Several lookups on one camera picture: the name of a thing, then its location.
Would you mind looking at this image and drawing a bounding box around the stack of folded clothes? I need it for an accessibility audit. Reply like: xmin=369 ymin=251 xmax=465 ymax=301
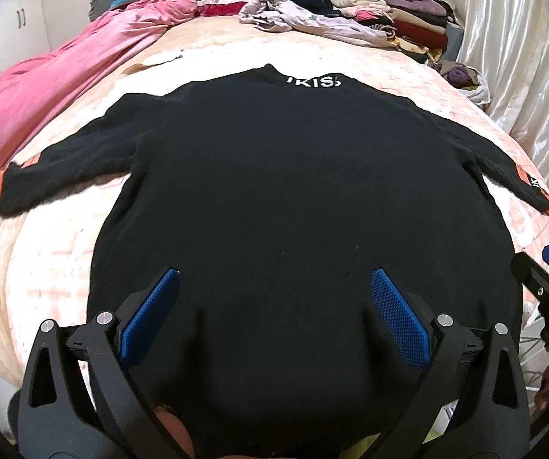
xmin=329 ymin=0 xmax=464 ymax=64

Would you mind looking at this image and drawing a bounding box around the red garment near headboard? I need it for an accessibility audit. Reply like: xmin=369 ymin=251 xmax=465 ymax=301
xmin=197 ymin=0 xmax=248 ymax=17

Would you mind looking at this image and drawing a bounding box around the pink satin duvet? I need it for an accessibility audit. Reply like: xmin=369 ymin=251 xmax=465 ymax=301
xmin=0 ymin=0 xmax=197 ymax=168

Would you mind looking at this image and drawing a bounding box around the person's left hand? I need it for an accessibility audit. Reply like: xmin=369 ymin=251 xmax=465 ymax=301
xmin=153 ymin=404 xmax=195 ymax=458

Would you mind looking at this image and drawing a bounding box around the lilac crumpled garment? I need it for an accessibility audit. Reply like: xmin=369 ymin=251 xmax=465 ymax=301
xmin=238 ymin=0 xmax=396 ymax=49

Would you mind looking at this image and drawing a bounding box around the white bag of clothes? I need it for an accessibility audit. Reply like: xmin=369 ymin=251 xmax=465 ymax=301
xmin=432 ymin=60 xmax=491 ymax=111

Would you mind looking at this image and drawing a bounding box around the pink and white plaid blanket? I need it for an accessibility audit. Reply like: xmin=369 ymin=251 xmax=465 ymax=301
xmin=0 ymin=18 xmax=549 ymax=386

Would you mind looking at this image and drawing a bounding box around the black sweater with orange cuffs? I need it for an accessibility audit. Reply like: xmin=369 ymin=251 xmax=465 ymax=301
xmin=0 ymin=65 xmax=549 ymax=458

